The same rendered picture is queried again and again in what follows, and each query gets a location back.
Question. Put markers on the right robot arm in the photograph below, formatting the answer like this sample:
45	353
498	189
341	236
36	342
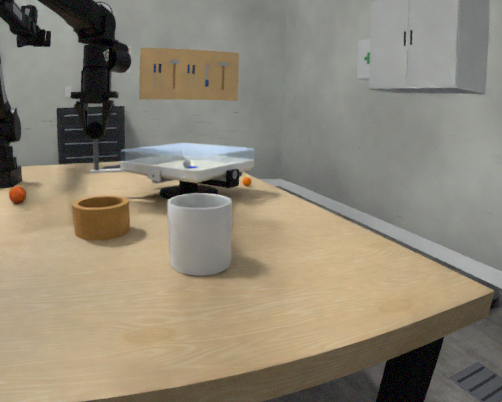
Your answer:
89	19

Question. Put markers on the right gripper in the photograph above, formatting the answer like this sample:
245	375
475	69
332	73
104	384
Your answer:
95	85

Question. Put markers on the white ceramic mug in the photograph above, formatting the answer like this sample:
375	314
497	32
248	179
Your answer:
199	236

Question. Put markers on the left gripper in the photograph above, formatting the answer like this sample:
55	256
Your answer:
38	41

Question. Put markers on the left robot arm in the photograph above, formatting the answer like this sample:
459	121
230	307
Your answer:
10	126

